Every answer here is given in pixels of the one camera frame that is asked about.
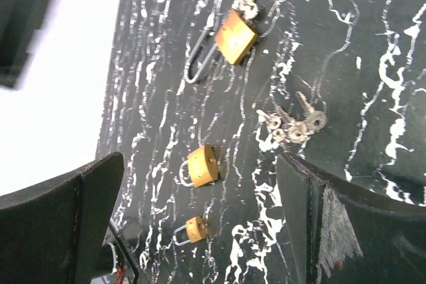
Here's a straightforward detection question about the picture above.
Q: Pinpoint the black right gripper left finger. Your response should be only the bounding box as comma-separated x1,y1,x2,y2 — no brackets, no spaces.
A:
1,152,124,283

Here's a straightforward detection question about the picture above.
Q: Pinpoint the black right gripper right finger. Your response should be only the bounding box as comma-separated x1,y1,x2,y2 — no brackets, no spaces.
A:
276,153,425,283

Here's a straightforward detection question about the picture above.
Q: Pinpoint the large brass padlock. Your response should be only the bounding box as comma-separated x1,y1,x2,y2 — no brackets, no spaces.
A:
184,9,259,84

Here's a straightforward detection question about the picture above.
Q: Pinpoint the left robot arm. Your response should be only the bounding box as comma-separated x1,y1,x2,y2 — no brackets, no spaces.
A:
1,0,50,89

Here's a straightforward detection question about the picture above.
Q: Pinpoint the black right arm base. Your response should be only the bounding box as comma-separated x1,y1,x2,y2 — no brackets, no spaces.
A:
91,220,150,284

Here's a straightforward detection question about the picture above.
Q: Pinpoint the small brass padlock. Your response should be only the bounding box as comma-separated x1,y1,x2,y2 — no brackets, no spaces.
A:
173,215,208,246

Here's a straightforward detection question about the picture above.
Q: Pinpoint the medium brass padlock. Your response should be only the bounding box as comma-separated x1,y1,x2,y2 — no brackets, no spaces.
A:
178,144,219,188

